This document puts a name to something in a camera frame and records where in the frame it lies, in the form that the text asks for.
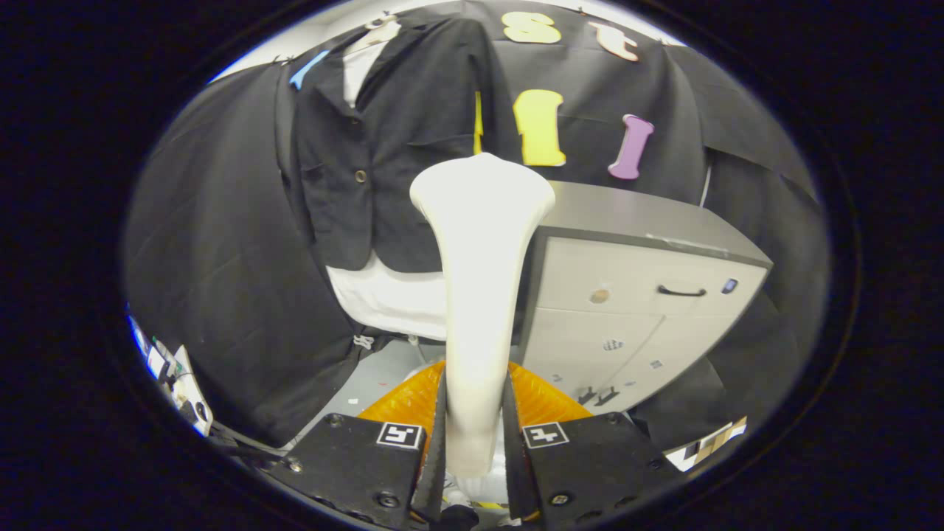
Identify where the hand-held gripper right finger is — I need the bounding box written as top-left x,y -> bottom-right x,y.
504,361 -> 683,530

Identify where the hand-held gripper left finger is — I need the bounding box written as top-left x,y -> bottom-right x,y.
258,361 -> 448,530

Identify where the white shirt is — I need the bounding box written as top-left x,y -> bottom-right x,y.
327,41 -> 451,341

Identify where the black suit jacket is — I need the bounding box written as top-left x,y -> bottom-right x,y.
291,16 -> 517,274

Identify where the patterned paper sheet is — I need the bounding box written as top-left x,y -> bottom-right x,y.
664,417 -> 748,473

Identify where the white paper clutter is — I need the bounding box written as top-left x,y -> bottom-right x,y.
125,310 -> 215,436

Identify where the grey and beige cabinet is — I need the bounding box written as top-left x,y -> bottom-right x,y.
513,181 -> 774,414

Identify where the black backdrop cloth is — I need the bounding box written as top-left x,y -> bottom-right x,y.
124,0 -> 830,447

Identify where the cream plastic hanger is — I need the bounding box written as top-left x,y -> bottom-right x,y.
361,15 -> 403,52

